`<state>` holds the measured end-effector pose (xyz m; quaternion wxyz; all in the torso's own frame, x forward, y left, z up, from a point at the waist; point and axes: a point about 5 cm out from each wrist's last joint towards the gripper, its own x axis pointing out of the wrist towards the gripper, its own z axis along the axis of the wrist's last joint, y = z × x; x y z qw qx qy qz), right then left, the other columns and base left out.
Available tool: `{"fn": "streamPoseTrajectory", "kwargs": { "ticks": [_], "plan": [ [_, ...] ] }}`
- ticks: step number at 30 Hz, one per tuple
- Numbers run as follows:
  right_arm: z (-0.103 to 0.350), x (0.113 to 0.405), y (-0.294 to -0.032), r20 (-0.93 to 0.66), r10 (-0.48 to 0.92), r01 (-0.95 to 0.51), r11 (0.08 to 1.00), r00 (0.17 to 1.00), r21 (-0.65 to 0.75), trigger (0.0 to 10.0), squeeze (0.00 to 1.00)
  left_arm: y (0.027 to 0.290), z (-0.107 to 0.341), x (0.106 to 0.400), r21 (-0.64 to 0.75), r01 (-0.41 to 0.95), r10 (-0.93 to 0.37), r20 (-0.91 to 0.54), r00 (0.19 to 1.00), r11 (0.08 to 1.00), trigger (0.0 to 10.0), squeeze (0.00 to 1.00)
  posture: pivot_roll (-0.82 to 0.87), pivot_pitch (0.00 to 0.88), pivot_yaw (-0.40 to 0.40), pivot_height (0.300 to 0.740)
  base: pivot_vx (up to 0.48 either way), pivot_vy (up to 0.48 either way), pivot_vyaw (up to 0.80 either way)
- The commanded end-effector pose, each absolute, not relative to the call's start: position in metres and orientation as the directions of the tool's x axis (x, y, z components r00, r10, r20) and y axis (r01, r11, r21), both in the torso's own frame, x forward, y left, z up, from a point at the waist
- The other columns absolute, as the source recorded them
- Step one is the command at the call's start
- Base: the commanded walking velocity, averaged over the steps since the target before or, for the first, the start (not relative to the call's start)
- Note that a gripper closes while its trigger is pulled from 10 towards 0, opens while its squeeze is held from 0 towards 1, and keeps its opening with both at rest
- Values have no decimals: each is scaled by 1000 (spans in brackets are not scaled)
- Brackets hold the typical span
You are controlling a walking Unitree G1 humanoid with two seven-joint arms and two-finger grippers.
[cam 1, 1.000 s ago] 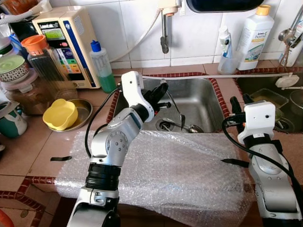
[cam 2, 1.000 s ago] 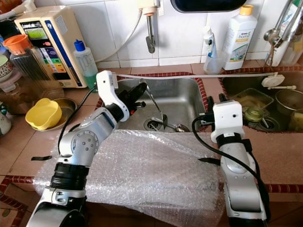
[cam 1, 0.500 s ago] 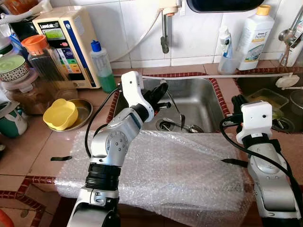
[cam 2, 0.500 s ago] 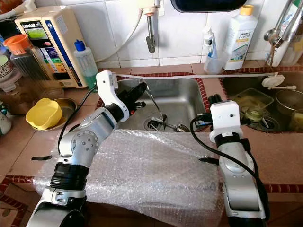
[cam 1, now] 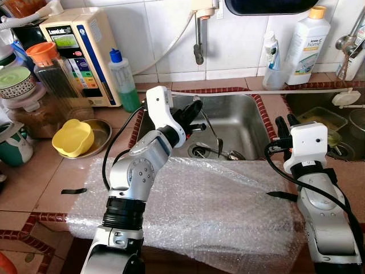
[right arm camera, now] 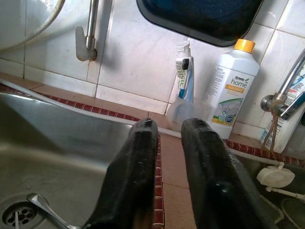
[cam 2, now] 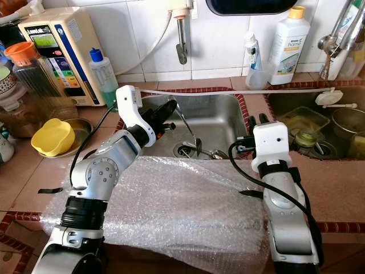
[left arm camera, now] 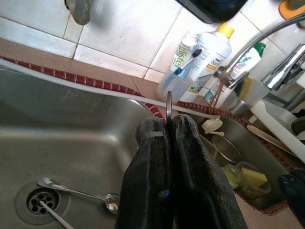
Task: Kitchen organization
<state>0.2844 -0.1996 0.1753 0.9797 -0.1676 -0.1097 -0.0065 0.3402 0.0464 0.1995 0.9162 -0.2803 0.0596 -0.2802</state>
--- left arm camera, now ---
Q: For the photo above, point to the chrome mixer faucet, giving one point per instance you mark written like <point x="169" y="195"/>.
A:
<point x="283" y="69"/>

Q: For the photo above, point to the stainless steel sink basin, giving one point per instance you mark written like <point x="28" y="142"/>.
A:
<point x="59" y="143"/>
<point x="257" y="143"/>

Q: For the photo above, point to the yellow plastic holder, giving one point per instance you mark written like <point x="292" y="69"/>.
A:
<point x="293" y="9"/>

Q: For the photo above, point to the white detergent bottle yellow cap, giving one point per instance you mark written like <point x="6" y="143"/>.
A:
<point x="214" y="47"/>

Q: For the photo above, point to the clear plastic cup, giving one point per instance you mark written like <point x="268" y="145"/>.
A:
<point x="176" y="88"/>

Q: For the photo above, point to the dark blue wall tray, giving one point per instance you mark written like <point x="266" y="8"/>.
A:
<point x="214" y="9"/>

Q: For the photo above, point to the white bottle green cap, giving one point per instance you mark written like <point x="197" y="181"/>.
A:
<point x="250" y="57"/>

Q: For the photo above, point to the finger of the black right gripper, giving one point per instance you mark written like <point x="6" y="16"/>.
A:
<point x="295" y="190"/>

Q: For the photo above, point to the cream wooden spatula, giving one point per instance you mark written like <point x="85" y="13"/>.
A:
<point x="269" y="138"/>

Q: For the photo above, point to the white plastic straw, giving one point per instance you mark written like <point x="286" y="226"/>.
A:
<point x="52" y="213"/>

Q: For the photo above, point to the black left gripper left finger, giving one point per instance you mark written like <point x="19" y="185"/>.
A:
<point x="147" y="171"/>

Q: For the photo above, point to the chrome gooseneck faucet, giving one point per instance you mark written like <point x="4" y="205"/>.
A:
<point x="224" y="71"/>

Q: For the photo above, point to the yellow dish sponge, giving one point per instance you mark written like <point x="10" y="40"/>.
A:
<point x="252" y="176"/>

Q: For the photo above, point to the blue white toothbrush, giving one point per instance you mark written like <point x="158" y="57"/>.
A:
<point x="188" y="64"/>

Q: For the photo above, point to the white sink plug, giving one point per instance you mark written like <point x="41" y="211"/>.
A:
<point x="210" y="125"/>

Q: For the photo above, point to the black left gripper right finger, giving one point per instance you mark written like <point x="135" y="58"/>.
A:
<point x="197" y="179"/>

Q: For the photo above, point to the steel pot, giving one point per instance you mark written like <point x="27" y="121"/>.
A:
<point x="226" y="148"/>

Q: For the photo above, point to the steel spoon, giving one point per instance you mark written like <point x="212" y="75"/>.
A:
<point x="168" y="105"/>
<point x="71" y="190"/>

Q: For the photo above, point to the steel wall tap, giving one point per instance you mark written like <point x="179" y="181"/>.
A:
<point x="79" y="12"/>

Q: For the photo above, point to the white toothpaste tube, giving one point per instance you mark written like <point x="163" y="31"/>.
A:
<point x="179" y="57"/>

